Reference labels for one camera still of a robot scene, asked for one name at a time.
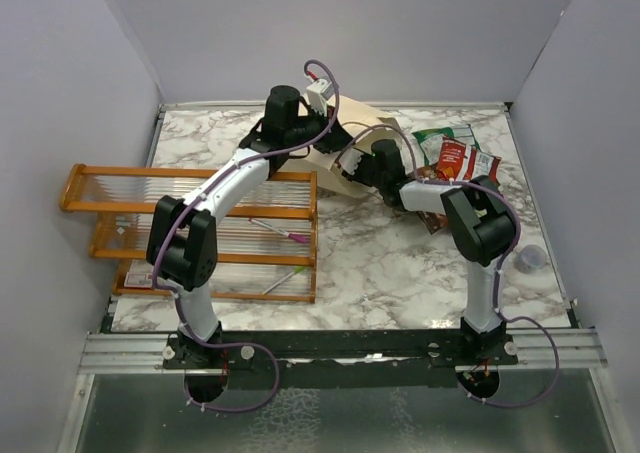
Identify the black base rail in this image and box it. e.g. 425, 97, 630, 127
163, 329, 517, 390

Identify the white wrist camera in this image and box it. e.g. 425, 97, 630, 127
335, 148, 365, 178
306, 74, 334, 117

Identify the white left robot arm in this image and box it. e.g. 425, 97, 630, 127
146, 79, 340, 368

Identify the orange wooden rack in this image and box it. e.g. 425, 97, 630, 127
59, 164, 318, 303

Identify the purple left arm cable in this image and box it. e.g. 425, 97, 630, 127
149, 60, 280, 414

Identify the small white eraser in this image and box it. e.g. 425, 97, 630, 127
123, 272, 152, 289

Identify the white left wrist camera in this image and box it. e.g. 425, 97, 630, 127
306, 74, 334, 117

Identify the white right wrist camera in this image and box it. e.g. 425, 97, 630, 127
335, 148, 365, 178

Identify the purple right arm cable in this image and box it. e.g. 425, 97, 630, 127
337, 125, 561, 410

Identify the green-capped pen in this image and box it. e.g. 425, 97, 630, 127
261, 266, 305, 295

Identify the red Doritos bag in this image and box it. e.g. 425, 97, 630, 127
436, 137, 501, 184

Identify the clear plastic cup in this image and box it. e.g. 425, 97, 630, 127
514, 245, 547, 274

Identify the pink-capped pen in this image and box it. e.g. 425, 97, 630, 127
249, 218, 309, 244

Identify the brown snack bag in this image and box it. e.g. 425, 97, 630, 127
417, 165, 448, 235

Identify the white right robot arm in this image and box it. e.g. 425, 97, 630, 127
336, 139, 520, 364

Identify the green snack bag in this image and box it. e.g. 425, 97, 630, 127
411, 124, 479, 166

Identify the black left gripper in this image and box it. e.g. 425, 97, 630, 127
286, 103, 356, 154

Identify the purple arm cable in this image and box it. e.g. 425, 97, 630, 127
149, 60, 280, 414
337, 125, 561, 410

